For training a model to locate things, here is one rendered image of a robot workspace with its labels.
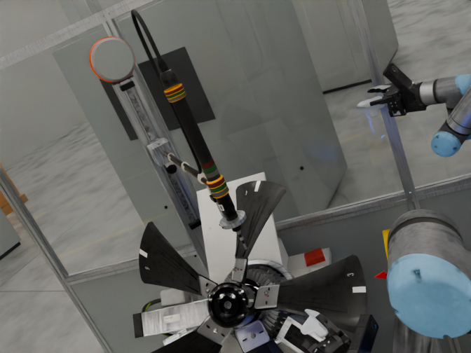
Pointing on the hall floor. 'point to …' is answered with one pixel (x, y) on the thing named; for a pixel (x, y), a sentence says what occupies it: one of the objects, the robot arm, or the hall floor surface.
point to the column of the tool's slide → (195, 236)
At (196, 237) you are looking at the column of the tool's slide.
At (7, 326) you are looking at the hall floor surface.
